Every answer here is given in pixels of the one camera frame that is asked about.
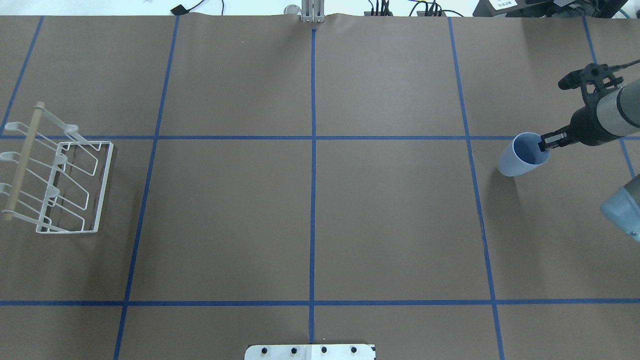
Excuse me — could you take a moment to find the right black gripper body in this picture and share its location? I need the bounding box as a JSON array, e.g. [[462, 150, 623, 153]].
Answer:
[[567, 107, 622, 147]]

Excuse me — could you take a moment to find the light blue plastic cup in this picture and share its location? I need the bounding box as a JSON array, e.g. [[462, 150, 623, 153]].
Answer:
[[497, 132, 551, 177]]

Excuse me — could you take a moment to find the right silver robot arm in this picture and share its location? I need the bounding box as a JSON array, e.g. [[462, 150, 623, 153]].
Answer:
[[537, 80, 640, 242]]

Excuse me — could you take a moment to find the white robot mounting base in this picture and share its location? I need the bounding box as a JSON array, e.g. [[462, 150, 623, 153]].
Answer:
[[244, 343, 377, 360]]

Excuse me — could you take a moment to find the black device with cables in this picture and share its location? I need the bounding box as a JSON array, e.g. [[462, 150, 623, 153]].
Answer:
[[472, 0, 628, 19]]

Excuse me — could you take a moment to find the aluminium camera post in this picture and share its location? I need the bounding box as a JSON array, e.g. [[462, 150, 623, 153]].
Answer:
[[301, 0, 325, 23]]

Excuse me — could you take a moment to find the white wire cup holder rack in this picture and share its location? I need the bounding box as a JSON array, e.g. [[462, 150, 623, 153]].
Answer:
[[1, 101, 117, 235]]

